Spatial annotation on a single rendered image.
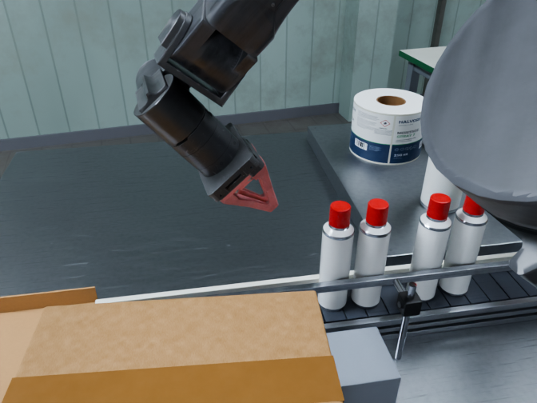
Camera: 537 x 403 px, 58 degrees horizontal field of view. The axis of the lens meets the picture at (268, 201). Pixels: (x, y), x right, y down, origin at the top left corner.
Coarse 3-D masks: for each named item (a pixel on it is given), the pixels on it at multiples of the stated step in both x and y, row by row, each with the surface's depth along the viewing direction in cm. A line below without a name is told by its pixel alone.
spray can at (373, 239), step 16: (368, 208) 77; (384, 208) 76; (368, 224) 79; (384, 224) 78; (368, 240) 79; (384, 240) 78; (368, 256) 80; (384, 256) 81; (368, 272) 82; (368, 288) 84; (368, 304) 85
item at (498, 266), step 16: (416, 272) 82; (432, 272) 82; (448, 272) 82; (464, 272) 83; (480, 272) 83; (272, 288) 79; (288, 288) 79; (304, 288) 79; (320, 288) 79; (336, 288) 80; (352, 288) 80
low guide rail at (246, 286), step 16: (480, 256) 93; (496, 256) 93; (512, 256) 93; (352, 272) 89; (384, 272) 90; (400, 272) 90; (208, 288) 86; (224, 288) 86; (240, 288) 86; (256, 288) 86
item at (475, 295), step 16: (496, 272) 95; (512, 272) 95; (384, 288) 91; (480, 288) 91; (496, 288) 91; (512, 288) 91; (528, 288) 91; (352, 304) 87; (384, 304) 87; (432, 304) 87; (448, 304) 87; (464, 304) 87; (336, 320) 84
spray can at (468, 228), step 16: (464, 208) 81; (480, 208) 80; (464, 224) 81; (480, 224) 80; (464, 240) 82; (480, 240) 83; (448, 256) 86; (464, 256) 84; (448, 288) 88; (464, 288) 88
